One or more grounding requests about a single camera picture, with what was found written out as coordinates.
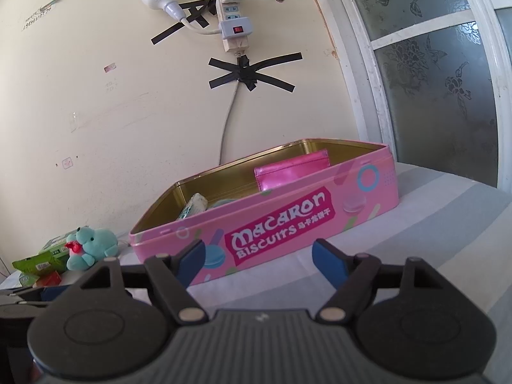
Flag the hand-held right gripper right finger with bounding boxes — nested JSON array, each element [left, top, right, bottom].
[[311, 238, 444, 324]]

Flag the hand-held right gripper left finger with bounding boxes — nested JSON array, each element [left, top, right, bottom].
[[73, 239, 209, 324]]

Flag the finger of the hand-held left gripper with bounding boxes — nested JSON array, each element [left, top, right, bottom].
[[0, 289, 60, 317]]

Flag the green toothpaste box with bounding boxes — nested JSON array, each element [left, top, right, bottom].
[[12, 249, 68, 276]]

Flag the pink biscuit tin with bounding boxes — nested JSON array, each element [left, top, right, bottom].
[[129, 139, 399, 286]]

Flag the red packet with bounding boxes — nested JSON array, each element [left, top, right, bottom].
[[18, 271, 63, 287]]

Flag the white green small packet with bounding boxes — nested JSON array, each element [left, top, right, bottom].
[[177, 193, 209, 220]]

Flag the white green carton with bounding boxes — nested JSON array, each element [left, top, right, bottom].
[[40, 230, 78, 257]]

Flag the teal plush toy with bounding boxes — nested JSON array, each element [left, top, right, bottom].
[[65, 227, 119, 271]]

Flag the shiny pink wallet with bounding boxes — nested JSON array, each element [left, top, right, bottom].
[[254, 149, 332, 193]]

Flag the checked bedsheet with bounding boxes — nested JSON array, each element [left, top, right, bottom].
[[0, 162, 512, 315]]

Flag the black tape cross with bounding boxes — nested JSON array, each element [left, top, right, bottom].
[[207, 52, 303, 95]]

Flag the white framed frosted window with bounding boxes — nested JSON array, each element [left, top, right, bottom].
[[310, 0, 512, 193]]

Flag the white power strip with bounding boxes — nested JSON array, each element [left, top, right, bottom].
[[218, 0, 251, 54]]

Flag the black tape strips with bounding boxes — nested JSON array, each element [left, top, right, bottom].
[[151, 0, 245, 46]]

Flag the grey power cable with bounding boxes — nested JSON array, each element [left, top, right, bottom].
[[218, 53, 243, 165]]

